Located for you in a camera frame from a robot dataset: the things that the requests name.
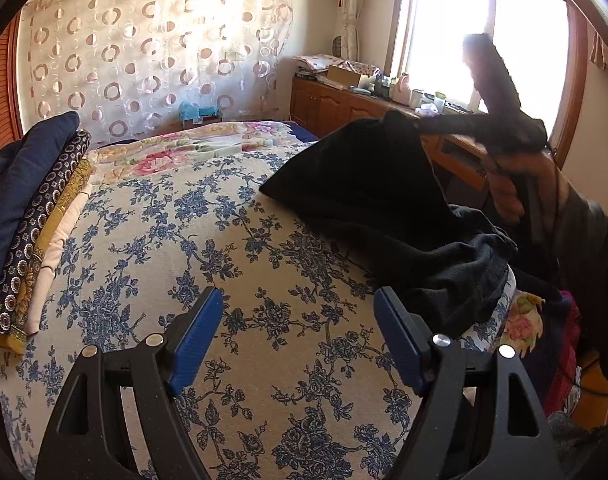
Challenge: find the black garment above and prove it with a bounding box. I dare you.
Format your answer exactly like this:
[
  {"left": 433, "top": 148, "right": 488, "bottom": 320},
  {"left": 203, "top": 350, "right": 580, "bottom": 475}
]
[{"left": 259, "top": 112, "right": 517, "bottom": 337}]

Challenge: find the person's right forearm sleeve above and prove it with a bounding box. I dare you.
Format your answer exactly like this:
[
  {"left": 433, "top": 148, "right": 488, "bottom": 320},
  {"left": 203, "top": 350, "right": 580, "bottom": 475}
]
[{"left": 554, "top": 190, "right": 608, "bottom": 381}]

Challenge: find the person's right hand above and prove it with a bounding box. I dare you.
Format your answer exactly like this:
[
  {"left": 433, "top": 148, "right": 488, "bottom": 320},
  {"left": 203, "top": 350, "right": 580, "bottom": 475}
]
[{"left": 483, "top": 152, "right": 571, "bottom": 232}]

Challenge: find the pink bottle on cabinet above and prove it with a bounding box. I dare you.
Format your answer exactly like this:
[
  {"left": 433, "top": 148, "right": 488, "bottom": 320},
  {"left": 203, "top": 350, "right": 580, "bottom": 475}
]
[{"left": 389, "top": 73, "right": 412, "bottom": 106}]

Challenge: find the yellow folded cloth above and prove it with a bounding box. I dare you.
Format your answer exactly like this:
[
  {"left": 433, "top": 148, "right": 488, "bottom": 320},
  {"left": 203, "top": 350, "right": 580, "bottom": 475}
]
[{"left": 0, "top": 158, "right": 92, "bottom": 354}]

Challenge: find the navy circle-patterned folded cloth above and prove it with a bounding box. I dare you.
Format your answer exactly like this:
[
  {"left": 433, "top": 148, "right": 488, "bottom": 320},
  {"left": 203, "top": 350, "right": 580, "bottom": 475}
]
[{"left": 0, "top": 114, "right": 91, "bottom": 347}]

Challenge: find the cardboard box on cabinet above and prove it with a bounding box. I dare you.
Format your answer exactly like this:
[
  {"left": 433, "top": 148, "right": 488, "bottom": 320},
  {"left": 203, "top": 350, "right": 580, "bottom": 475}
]
[{"left": 327, "top": 61, "right": 380, "bottom": 89}]

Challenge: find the white folded cloth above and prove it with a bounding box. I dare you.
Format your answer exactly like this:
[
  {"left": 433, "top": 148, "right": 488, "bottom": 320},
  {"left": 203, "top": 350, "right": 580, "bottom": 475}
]
[{"left": 26, "top": 183, "right": 93, "bottom": 337}]

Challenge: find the blue floral bed sheet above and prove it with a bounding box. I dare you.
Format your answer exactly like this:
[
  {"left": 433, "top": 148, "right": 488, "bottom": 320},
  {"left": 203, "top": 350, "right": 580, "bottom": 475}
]
[{"left": 0, "top": 142, "right": 518, "bottom": 480}]

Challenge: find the wooden low cabinet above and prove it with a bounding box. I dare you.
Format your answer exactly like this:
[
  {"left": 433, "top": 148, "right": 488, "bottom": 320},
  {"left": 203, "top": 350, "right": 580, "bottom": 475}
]
[{"left": 290, "top": 76, "right": 487, "bottom": 192}]

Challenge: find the beige side curtain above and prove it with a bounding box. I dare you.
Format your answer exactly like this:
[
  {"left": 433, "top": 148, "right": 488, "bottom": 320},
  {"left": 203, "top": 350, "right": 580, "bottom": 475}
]
[{"left": 333, "top": 0, "right": 370, "bottom": 61}]

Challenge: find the folded navy blue cloth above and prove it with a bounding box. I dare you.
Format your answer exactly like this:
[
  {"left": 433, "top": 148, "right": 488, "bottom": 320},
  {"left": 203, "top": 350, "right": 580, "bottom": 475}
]
[{"left": 0, "top": 112, "right": 79, "bottom": 276}]

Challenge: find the pink floral blanket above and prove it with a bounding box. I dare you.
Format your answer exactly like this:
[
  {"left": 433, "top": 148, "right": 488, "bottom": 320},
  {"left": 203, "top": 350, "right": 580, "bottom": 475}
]
[{"left": 87, "top": 120, "right": 318, "bottom": 185}]

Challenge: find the blue toy on nightstand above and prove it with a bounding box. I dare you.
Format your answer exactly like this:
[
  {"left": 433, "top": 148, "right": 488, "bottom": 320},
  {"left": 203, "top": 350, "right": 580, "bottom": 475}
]
[{"left": 178, "top": 102, "right": 223, "bottom": 129}]

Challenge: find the circle-patterned sheer curtain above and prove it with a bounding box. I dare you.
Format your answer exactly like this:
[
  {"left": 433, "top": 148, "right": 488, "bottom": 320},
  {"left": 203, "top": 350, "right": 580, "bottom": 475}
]
[{"left": 17, "top": 0, "right": 293, "bottom": 146}]

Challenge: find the window with wooden frame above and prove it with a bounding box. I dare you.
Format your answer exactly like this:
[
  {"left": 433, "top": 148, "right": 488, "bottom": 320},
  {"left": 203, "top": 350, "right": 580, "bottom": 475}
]
[{"left": 385, "top": 0, "right": 588, "bottom": 162}]

